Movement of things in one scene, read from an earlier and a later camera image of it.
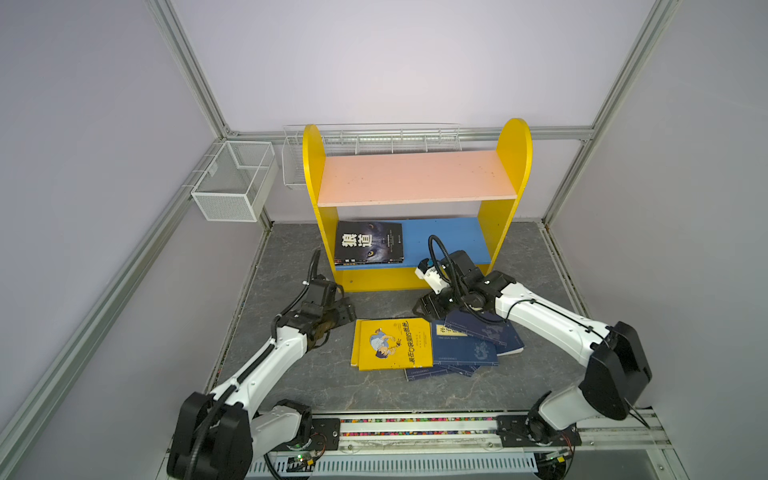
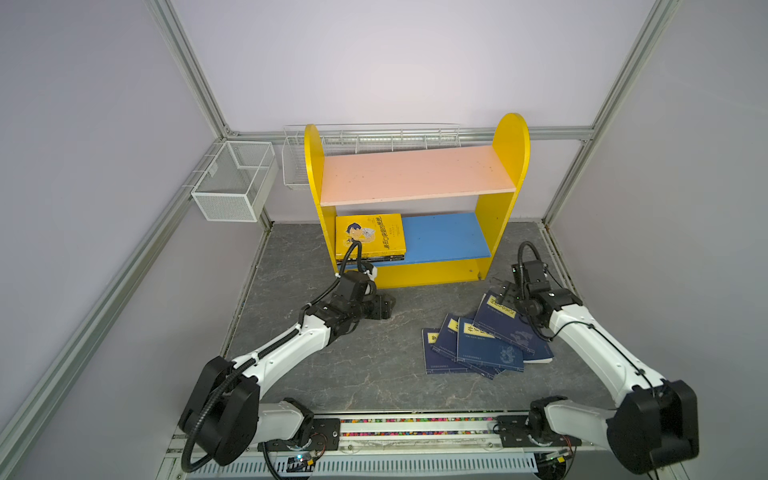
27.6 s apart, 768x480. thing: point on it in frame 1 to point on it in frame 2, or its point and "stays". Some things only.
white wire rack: x=344 y=139 stays
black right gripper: x=429 y=303 to x=506 y=294
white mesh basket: x=238 y=182 stays
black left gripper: x=345 y=310 to x=381 y=306
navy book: x=452 y=346 to x=480 y=346
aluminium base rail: x=461 y=446 stays
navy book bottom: x=440 y=370 to x=436 y=361
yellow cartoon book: x=397 y=343 to x=369 y=256
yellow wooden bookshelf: x=455 y=206 stays
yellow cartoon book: x=358 y=347 to x=380 y=235
